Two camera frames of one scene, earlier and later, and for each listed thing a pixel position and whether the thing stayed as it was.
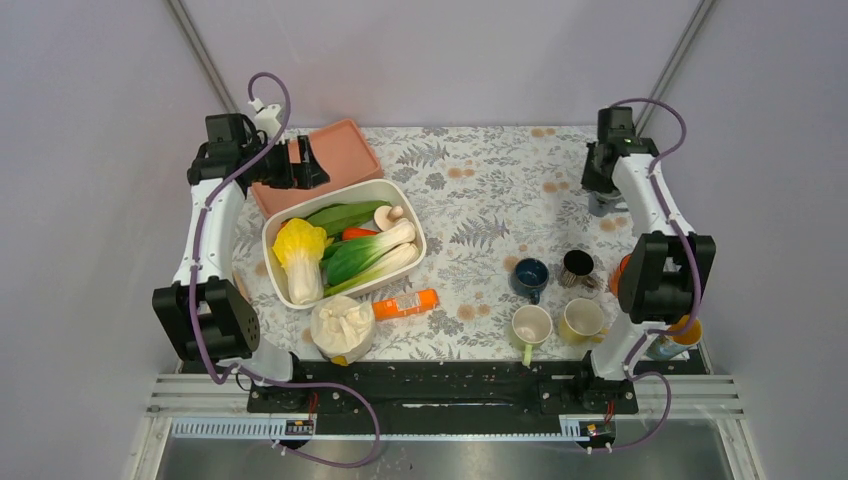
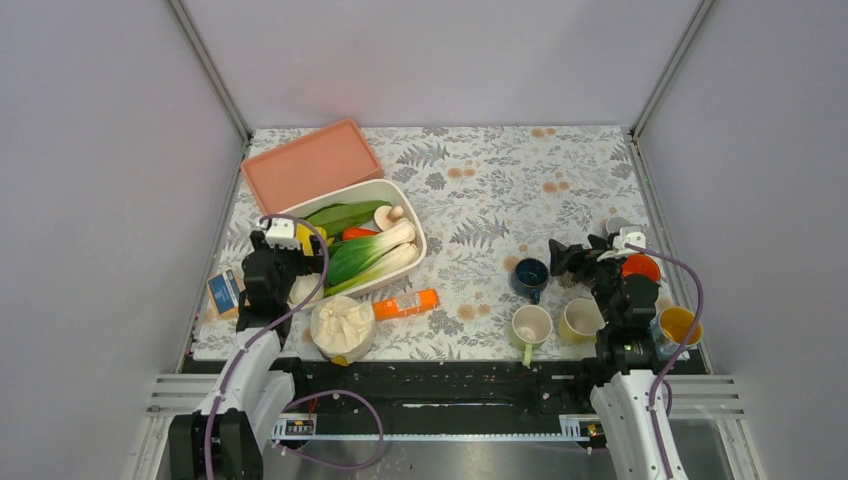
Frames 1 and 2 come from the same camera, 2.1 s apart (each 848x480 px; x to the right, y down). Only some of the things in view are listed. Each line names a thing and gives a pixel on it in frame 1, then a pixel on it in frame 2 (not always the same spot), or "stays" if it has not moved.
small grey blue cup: [606, 204] -> [614, 224]
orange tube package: [427, 298] stays
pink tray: [348, 158] stays
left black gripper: [298, 175] -> [307, 264]
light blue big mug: [672, 346] stays
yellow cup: [582, 322] stays
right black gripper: [588, 180] -> [561, 257]
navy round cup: [528, 277] stays
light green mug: [531, 325] stays
